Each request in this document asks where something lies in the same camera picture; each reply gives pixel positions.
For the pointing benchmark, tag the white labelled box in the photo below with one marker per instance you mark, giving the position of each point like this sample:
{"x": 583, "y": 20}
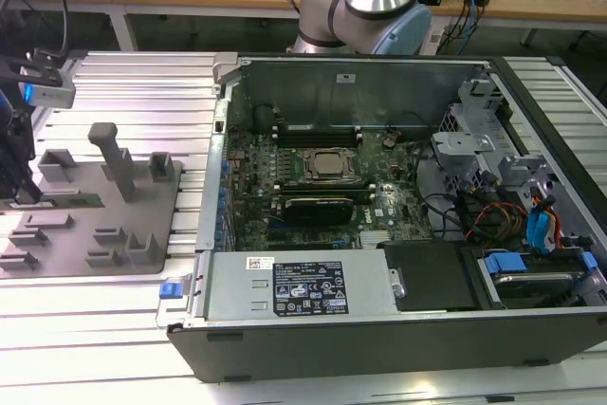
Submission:
{"x": 435, "y": 39}

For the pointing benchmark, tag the black plastic shroud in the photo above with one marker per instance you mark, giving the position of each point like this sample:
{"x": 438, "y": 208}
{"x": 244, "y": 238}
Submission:
{"x": 427, "y": 277}

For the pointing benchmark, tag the hard disk in blue carrier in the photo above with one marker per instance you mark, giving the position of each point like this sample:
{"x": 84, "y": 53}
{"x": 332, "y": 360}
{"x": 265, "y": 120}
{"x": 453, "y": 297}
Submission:
{"x": 505, "y": 263}

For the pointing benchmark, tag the silver power supply unit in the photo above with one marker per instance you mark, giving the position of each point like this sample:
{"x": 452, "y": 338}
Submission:
{"x": 227, "y": 291}

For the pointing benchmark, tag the grey parts rack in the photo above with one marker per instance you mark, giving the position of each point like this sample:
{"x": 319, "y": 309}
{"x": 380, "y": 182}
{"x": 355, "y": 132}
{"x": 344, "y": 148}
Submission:
{"x": 142, "y": 215}

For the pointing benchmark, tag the silver chipset heatsink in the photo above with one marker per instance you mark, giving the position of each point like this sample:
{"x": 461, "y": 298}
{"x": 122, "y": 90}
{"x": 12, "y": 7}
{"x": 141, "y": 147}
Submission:
{"x": 377, "y": 238}

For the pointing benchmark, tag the black open PC case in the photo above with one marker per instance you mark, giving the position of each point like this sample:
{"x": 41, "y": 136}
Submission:
{"x": 379, "y": 353}

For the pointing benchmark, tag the silver CPU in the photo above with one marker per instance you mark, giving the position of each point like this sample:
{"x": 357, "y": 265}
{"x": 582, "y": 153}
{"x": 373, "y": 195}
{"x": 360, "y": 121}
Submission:
{"x": 329, "y": 163}

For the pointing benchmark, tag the black RAM slot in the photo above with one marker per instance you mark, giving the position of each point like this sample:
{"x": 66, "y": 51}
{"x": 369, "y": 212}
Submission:
{"x": 332, "y": 127}
{"x": 318, "y": 133}
{"x": 318, "y": 144}
{"x": 318, "y": 139}
{"x": 322, "y": 184}

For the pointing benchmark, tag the green RAM stick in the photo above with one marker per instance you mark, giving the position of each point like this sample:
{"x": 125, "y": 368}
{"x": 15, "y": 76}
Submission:
{"x": 327, "y": 194}
{"x": 71, "y": 200}

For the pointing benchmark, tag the round coin battery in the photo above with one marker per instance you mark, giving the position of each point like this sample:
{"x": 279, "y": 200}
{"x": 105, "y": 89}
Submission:
{"x": 390, "y": 139}

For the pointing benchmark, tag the silver metal drive cage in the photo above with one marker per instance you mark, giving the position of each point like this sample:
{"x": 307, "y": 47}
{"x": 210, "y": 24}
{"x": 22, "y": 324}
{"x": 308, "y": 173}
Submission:
{"x": 474, "y": 139}

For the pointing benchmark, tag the blue case latch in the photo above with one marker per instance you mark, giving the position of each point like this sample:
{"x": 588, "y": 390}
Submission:
{"x": 171, "y": 291}

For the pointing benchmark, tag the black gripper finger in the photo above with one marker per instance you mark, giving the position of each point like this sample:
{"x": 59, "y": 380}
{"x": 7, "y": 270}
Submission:
{"x": 31, "y": 192}

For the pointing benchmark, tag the white board label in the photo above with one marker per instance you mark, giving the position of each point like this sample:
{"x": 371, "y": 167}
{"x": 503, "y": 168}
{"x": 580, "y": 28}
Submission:
{"x": 379, "y": 211}

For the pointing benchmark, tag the green Dell motherboard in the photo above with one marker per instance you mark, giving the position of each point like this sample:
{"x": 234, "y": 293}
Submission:
{"x": 403, "y": 196}

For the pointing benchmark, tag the black Quadro graphics card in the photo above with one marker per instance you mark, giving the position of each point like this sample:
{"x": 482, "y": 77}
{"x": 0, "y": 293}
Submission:
{"x": 318, "y": 210}

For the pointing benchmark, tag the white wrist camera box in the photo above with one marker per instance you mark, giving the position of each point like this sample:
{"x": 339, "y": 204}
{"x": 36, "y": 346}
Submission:
{"x": 49, "y": 89}

